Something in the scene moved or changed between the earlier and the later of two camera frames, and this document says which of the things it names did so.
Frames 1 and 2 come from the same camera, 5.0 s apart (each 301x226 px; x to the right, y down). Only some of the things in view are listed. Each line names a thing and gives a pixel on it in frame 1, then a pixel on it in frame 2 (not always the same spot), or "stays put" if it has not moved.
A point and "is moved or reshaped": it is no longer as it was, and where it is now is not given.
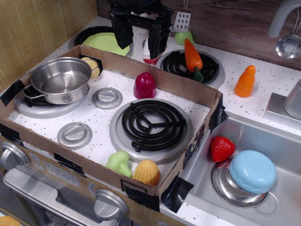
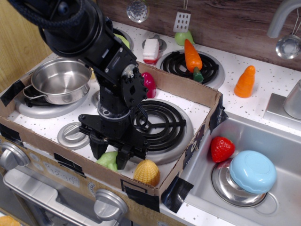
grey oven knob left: [11, 156] stays put
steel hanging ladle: [289, 46] stays put
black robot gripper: [146, 12] → [122, 133]
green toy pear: [180, 37] stays put
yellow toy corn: [146, 171] stays put
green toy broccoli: [118, 161] is moved or reshaped
